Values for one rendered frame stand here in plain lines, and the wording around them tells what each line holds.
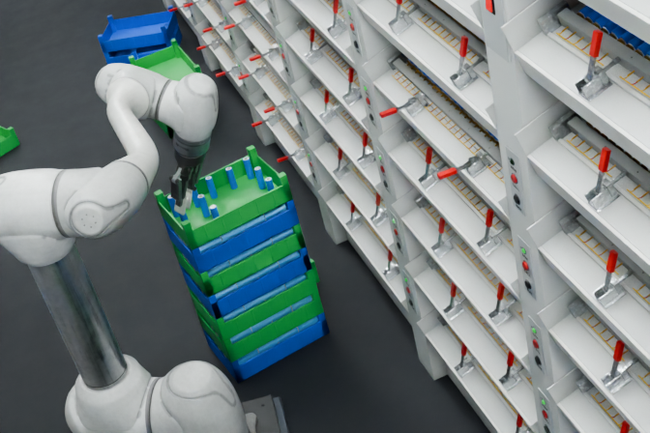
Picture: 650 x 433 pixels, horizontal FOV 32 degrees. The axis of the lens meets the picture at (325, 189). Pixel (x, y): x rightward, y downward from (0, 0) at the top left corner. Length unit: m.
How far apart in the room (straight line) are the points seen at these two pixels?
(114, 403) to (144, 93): 0.70
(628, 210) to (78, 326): 1.20
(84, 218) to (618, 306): 0.95
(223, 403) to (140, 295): 1.16
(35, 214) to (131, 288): 1.50
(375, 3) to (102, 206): 0.71
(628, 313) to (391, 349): 1.44
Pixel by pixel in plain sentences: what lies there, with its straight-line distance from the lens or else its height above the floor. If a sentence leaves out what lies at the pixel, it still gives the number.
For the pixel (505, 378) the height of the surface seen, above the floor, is 0.38.
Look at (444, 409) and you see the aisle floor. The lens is 2.94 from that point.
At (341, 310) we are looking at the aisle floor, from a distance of 3.28.
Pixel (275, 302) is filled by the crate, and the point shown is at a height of 0.20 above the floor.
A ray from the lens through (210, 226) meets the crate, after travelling 2.85.
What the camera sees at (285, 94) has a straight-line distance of 3.62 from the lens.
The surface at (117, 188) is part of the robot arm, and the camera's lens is 2.12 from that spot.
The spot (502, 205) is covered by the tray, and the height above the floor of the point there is 0.96.
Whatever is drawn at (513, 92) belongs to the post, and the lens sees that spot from 1.76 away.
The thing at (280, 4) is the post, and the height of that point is 0.84.
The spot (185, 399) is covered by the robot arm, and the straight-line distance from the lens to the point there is 2.45.
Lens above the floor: 2.14
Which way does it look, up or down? 34 degrees down
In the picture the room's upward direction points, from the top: 14 degrees counter-clockwise
